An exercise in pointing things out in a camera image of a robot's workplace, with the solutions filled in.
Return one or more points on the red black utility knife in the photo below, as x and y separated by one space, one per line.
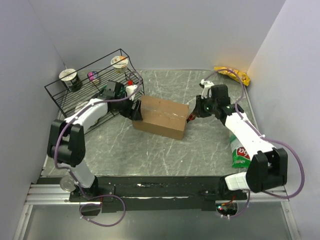
191 117

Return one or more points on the dark labelled yogurt cup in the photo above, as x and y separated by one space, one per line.
71 79

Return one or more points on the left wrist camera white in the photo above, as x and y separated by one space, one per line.
131 89

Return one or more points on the yellow lays chips bag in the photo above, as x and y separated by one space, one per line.
234 74

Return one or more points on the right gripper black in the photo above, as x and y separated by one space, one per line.
198 111

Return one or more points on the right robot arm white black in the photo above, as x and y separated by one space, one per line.
268 166

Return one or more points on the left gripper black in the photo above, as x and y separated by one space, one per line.
137 116

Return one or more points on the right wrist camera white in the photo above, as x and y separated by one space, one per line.
206 88

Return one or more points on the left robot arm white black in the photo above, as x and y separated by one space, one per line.
66 143

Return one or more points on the yogurt cup peach label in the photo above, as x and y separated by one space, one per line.
119 63

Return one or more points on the black wire rack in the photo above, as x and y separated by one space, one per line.
66 100

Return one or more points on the small purple yogurt cup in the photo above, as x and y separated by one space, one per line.
93 77

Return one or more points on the brown cardboard express box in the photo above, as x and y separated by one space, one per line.
162 117

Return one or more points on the orange labelled tin can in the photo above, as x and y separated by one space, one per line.
67 183

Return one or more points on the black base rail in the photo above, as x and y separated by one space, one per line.
152 193

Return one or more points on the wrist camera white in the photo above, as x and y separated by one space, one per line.
131 89
206 88

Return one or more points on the green cassava chips bag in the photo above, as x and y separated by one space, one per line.
240 157

